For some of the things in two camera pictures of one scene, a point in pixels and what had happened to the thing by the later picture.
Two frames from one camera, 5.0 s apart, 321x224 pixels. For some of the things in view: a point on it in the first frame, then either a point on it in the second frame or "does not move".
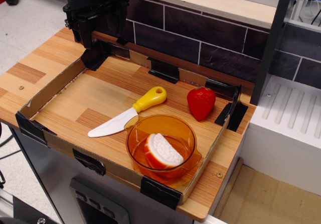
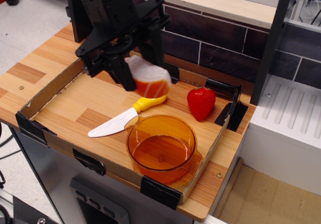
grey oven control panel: x=93 y=208 does not move
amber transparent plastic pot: x=176 y=131 does not move
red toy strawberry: x=201 y=101 does not move
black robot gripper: x=99 y=3 -> x=116 y=20
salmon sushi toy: x=160 y=150 -> x=150 y=82
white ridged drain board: x=283 y=139 does not move
